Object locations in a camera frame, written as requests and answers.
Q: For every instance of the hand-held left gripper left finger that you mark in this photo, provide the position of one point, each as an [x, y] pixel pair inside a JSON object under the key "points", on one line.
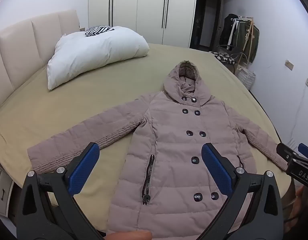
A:
{"points": [[84, 170]]}

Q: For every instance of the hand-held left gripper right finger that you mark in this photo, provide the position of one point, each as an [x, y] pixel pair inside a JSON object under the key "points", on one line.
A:
{"points": [[216, 170]]}

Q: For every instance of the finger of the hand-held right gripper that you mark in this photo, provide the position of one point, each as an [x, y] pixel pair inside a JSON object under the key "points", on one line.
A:
{"points": [[285, 151], [306, 150]]}

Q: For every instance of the mauve hooded puffer coat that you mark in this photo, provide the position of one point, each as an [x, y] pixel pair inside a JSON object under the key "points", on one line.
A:
{"points": [[174, 135]]}

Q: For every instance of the wooden clothes rack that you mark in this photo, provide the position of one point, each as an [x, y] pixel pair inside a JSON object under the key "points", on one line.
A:
{"points": [[245, 45]]}

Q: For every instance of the person's right hand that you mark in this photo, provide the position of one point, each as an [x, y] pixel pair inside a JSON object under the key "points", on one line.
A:
{"points": [[299, 202]]}

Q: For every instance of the person's left hand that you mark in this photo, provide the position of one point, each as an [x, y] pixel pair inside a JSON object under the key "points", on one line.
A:
{"points": [[129, 236]]}

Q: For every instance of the bed with olive sheet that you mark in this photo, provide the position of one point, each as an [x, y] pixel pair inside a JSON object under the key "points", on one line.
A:
{"points": [[69, 100]]}

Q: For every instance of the white grid laundry basket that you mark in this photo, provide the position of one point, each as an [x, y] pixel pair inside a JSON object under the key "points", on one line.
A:
{"points": [[246, 79]]}

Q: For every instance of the white bedside drawer unit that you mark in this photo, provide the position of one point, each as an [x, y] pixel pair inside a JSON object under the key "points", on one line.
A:
{"points": [[2, 192]]}

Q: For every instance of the black white patterned cushion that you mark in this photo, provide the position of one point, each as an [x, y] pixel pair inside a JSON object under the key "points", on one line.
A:
{"points": [[224, 58]]}

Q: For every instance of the large white pillow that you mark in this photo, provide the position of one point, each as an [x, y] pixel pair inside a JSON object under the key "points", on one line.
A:
{"points": [[94, 52]]}

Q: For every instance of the white hanging garment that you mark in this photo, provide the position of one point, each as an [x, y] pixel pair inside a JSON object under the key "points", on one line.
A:
{"points": [[232, 33]]}

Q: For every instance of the black hanging jacket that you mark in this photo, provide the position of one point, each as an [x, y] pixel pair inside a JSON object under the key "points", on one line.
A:
{"points": [[226, 30]]}

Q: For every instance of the beige padded headboard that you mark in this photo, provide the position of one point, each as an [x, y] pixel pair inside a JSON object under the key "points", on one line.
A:
{"points": [[23, 45]]}

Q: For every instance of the zebra striped pillow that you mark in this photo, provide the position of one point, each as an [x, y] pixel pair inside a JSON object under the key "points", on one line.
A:
{"points": [[97, 30]]}

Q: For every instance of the white wardrobe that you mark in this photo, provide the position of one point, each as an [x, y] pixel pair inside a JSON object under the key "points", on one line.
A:
{"points": [[144, 7]]}

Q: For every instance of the metal frame chair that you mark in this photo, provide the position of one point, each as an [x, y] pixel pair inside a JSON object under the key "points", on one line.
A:
{"points": [[237, 55]]}

